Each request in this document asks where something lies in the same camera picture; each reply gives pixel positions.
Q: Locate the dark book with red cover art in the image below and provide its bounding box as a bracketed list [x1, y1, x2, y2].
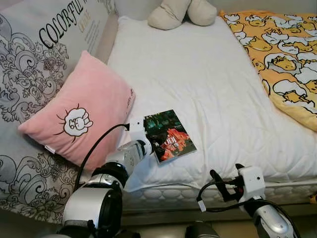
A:
[143, 109, 198, 165]

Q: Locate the pink pillow with white embroidery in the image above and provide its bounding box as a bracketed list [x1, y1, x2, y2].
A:
[18, 50, 136, 172]

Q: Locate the white quilted mattress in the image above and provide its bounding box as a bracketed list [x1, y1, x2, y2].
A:
[120, 176, 317, 213]

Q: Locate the grey bed base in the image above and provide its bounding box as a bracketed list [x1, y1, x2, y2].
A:
[120, 204, 317, 228]

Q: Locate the white quilted mattress pad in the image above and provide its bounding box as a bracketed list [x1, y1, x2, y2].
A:
[106, 15, 317, 193]

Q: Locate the yellow cartoon print blanket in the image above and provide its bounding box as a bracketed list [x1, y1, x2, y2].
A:
[219, 10, 317, 132]

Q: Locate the beige plush toy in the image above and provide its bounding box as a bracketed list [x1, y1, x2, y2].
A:
[147, 0, 218, 31]

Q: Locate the grey ornament print fabric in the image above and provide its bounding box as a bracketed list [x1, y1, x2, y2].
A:
[0, 0, 118, 225]

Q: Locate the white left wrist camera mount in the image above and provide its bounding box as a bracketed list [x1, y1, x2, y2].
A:
[128, 118, 150, 145]

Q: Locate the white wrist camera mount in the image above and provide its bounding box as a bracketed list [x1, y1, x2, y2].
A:
[128, 118, 150, 145]
[236, 166, 266, 204]

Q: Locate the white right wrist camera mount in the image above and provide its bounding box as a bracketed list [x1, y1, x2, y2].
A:
[236, 166, 266, 204]

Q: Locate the black cable with white plug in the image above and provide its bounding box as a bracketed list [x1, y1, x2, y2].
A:
[196, 179, 248, 214]

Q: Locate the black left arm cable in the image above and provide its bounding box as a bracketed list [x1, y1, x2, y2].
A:
[74, 122, 131, 191]

